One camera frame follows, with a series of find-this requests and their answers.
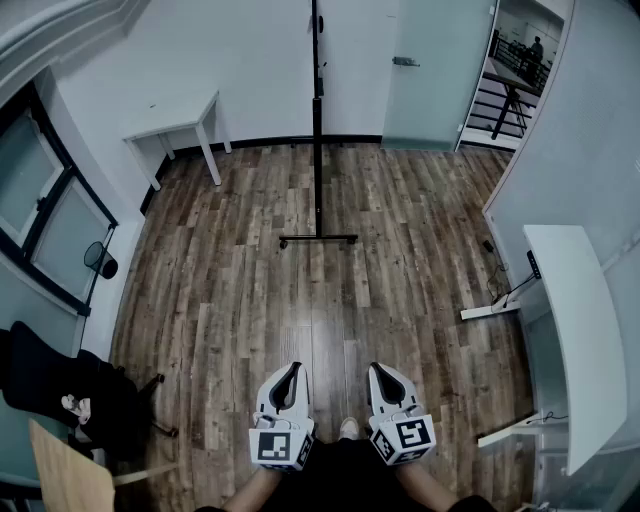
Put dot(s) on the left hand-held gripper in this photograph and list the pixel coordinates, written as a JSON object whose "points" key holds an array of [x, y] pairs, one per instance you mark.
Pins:
{"points": [[272, 447]]}

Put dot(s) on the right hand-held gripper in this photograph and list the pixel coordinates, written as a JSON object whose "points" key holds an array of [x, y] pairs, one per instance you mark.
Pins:
{"points": [[407, 435]]}

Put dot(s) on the black-framed rolling whiteboard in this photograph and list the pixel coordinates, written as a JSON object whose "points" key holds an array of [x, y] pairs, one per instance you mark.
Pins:
{"points": [[317, 150]]}

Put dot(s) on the person's left forearm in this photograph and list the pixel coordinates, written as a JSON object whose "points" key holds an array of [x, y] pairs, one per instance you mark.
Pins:
{"points": [[252, 492]]}

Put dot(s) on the person's right forearm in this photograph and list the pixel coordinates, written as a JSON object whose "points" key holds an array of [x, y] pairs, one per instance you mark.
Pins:
{"points": [[425, 482]]}

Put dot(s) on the person's right white shoe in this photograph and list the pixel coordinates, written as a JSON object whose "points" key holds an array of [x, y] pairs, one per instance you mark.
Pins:
{"points": [[349, 429]]}

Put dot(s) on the person's black clothing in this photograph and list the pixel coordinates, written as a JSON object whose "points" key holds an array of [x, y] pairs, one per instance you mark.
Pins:
{"points": [[340, 480]]}

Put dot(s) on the black power adapter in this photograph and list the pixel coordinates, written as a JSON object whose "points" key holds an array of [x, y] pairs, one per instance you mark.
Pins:
{"points": [[488, 245]]}

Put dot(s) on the black desk control panel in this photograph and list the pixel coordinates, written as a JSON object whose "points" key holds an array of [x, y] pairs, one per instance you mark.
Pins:
{"points": [[534, 264]]}

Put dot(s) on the white standing desk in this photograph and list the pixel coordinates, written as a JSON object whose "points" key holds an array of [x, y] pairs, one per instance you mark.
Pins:
{"points": [[580, 325]]}

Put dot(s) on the black mesh wastebasket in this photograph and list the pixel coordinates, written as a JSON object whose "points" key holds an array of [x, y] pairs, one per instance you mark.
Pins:
{"points": [[102, 261]]}

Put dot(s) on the light wooden table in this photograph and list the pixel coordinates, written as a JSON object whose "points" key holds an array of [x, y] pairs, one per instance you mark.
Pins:
{"points": [[65, 470]]}

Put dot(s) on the black office chair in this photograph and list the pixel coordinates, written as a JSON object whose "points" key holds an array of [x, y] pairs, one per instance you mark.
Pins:
{"points": [[30, 370]]}

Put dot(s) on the small white table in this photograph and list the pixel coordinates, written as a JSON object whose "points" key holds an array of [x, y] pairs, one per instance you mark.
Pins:
{"points": [[170, 120]]}

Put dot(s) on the black-framed window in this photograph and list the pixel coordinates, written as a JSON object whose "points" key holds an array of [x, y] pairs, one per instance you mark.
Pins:
{"points": [[50, 200]]}

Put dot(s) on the black metal railing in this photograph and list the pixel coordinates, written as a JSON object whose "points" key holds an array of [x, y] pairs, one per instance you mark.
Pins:
{"points": [[507, 107]]}

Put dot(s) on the frosted glass door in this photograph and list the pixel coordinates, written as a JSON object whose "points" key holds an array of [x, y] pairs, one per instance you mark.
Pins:
{"points": [[435, 75]]}

